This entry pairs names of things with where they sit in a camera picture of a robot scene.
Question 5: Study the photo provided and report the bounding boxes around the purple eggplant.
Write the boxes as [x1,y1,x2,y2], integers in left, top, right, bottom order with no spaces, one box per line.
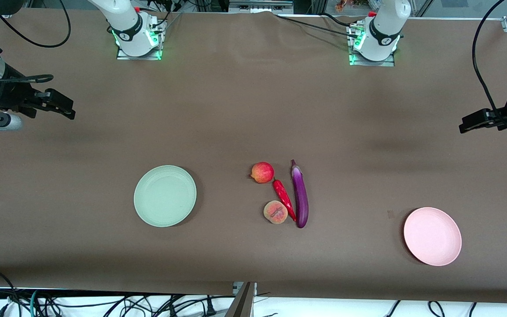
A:
[290,159,309,229]

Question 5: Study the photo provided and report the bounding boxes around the red chili pepper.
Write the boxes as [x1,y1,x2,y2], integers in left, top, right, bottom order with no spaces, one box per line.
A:
[272,177,297,222]

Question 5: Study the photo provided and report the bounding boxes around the red apple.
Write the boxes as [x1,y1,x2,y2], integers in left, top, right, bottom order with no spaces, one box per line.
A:
[250,162,275,184]

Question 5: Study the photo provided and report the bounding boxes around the brown table cover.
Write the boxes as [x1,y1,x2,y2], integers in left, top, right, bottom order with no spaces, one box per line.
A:
[0,8,507,304]

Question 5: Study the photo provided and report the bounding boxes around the pink round plate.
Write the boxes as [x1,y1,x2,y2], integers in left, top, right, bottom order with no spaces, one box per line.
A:
[403,207,462,267]

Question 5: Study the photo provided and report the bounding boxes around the pale green round plate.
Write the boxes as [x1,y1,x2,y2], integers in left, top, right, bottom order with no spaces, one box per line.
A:
[133,165,197,228]

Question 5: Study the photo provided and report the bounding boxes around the orange peach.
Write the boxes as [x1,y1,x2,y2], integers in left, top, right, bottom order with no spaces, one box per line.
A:
[263,200,289,225]

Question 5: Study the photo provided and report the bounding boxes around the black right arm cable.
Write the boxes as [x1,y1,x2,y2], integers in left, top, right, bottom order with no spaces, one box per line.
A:
[0,0,71,85]

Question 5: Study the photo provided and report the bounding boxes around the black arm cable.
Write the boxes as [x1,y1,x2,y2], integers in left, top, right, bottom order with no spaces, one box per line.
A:
[0,0,71,85]
[472,0,507,128]

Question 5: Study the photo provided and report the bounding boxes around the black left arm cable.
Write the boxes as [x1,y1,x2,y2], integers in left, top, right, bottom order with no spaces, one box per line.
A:
[472,0,507,128]

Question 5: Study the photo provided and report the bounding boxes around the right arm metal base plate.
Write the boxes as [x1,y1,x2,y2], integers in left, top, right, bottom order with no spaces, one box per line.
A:
[116,18,166,61]

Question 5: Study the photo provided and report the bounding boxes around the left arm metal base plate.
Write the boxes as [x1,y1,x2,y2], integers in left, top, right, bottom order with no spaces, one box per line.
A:
[347,24,396,67]

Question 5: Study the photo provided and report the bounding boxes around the thin black table cable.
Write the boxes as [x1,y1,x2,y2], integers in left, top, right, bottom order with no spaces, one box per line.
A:
[273,13,355,37]

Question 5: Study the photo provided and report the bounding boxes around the grey metal rail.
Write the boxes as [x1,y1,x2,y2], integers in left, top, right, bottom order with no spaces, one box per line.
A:
[228,0,294,14]

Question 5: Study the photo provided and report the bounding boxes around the aluminium profile post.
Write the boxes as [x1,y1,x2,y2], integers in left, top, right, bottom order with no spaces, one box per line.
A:
[225,282,257,317]

